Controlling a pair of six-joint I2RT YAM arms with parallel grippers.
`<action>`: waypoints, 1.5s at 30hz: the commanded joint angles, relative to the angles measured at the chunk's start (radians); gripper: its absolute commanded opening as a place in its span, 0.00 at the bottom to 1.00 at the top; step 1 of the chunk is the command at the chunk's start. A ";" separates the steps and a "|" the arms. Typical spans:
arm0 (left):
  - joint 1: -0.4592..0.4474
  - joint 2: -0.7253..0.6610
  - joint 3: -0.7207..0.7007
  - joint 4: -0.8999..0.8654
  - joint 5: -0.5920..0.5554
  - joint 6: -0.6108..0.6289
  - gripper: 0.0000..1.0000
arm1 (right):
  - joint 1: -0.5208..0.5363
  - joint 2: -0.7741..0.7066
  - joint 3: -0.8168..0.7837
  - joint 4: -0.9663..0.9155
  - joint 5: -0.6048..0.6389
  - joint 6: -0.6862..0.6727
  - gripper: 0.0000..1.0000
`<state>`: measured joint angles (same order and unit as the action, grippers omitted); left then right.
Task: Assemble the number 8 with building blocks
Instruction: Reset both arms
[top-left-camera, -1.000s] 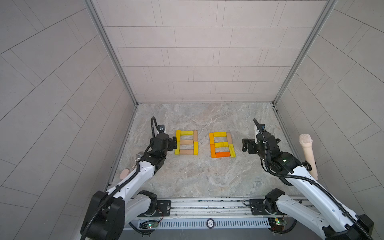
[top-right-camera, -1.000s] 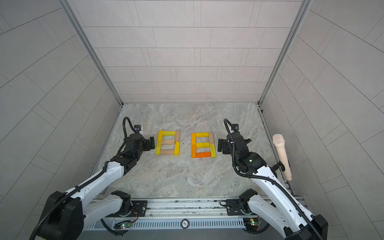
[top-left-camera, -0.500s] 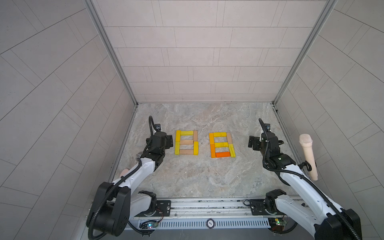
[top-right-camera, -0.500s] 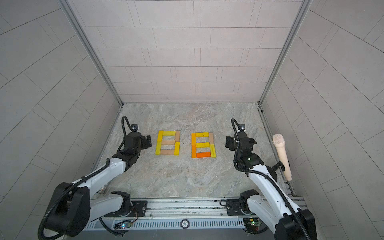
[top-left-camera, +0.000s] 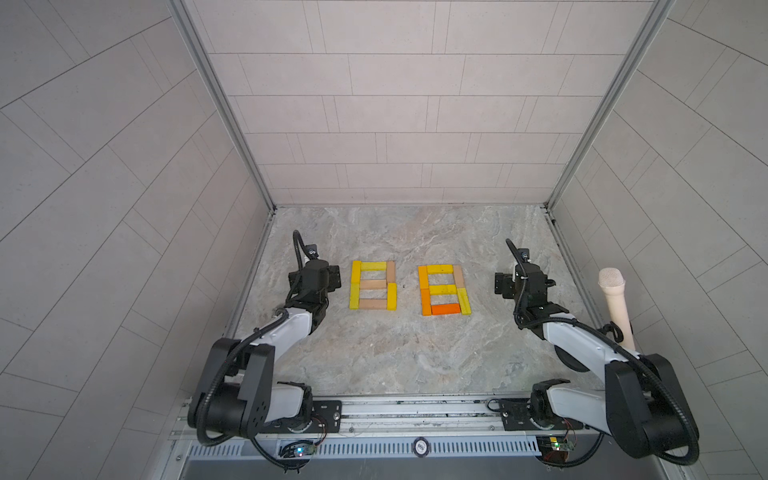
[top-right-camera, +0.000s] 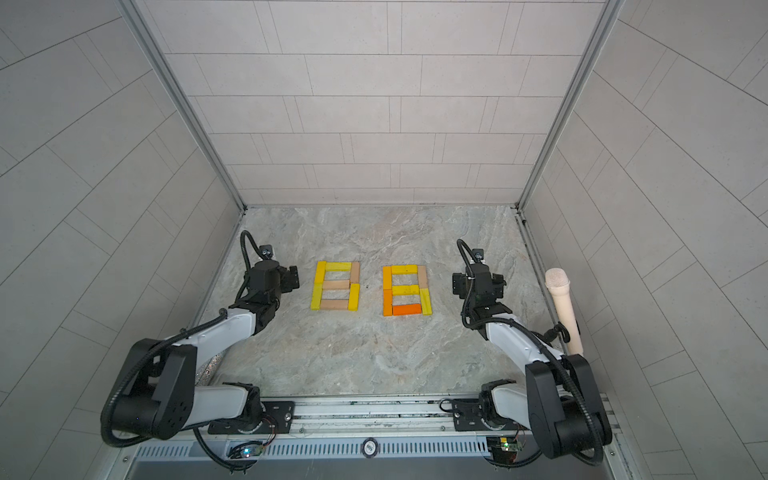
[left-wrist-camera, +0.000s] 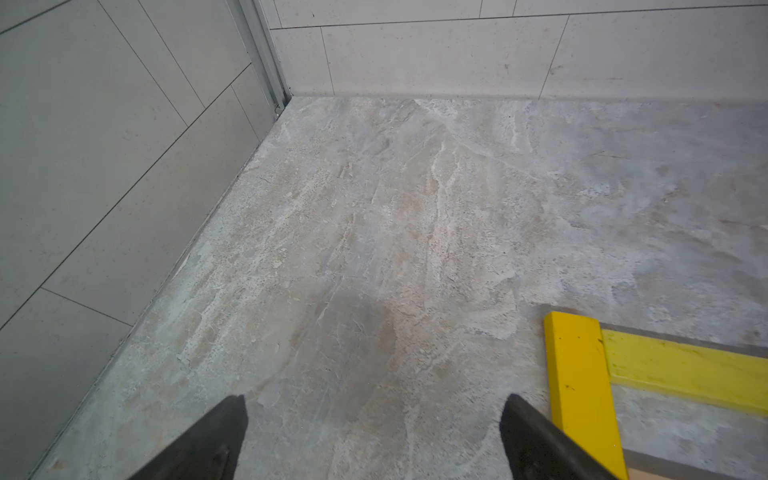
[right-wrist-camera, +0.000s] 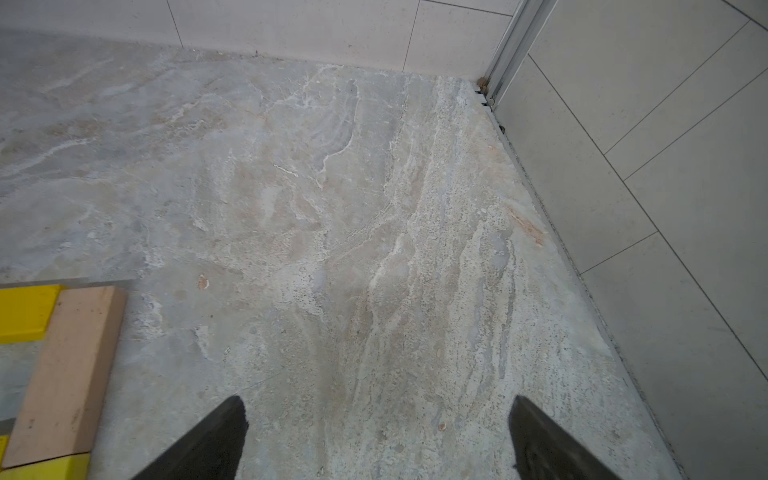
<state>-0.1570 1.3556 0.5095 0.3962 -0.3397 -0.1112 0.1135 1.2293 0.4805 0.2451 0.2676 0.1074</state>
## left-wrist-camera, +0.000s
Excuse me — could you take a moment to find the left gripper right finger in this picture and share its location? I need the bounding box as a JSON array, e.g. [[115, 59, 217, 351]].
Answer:
[[499, 394, 616, 480]]

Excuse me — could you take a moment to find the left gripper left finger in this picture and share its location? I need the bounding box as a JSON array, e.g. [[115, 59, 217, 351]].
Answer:
[[129, 395, 248, 480]]

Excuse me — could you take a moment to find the yellow block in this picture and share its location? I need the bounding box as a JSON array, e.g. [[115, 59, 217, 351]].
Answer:
[[544, 312, 629, 479], [603, 330, 767, 416]]

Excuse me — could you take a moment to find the natural wood block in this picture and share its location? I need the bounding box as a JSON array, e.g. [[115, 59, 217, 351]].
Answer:
[[628, 468, 671, 480]]

